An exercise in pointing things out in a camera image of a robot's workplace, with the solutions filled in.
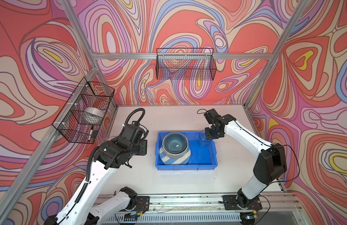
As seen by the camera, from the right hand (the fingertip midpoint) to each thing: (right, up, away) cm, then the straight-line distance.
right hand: (212, 138), depth 86 cm
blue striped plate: (-26, -13, -2) cm, 29 cm away
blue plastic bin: (-7, -14, +5) cm, 16 cm away
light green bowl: (-23, -9, -7) cm, 25 cm away
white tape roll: (-66, +14, -16) cm, 69 cm away
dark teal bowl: (-23, -3, 0) cm, 24 cm away
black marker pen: (-68, +5, -13) cm, 70 cm away
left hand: (-39, 0, -18) cm, 43 cm away
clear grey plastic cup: (-6, -2, -3) cm, 7 cm away
